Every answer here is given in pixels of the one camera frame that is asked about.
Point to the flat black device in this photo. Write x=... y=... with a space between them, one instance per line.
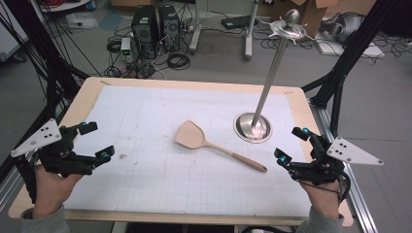
x=238 y=22

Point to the white grid mat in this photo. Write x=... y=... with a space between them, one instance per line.
x=162 y=184

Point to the metal utensil stand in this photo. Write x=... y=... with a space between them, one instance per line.
x=254 y=129

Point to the white round table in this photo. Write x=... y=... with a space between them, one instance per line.
x=64 y=6

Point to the white stand leg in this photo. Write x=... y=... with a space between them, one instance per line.
x=248 y=42
x=195 y=39

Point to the aluminium rail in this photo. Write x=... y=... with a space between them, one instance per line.
x=9 y=187
x=359 y=197

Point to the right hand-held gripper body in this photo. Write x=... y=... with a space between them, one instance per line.
x=324 y=168

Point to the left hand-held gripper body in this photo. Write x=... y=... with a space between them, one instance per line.
x=55 y=155

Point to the beige spatula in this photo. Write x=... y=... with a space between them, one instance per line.
x=191 y=136

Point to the clear plastic bag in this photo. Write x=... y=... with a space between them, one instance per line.
x=81 y=21

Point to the black metal frame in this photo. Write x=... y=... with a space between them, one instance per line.
x=35 y=39
x=353 y=48

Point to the person's right hand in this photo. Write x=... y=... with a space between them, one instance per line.
x=324 y=200

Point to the person's left hand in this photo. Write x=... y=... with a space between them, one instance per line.
x=50 y=191

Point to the white power supply box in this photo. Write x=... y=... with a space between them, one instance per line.
x=126 y=48

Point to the grey rounded headset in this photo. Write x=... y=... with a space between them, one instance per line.
x=345 y=27

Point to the black computer tower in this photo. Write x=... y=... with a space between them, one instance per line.
x=169 y=29
x=144 y=32

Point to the cardboard box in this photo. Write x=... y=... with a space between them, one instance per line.
x=311 y=13

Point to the white flat board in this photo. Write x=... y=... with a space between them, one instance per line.
x=372 y=51

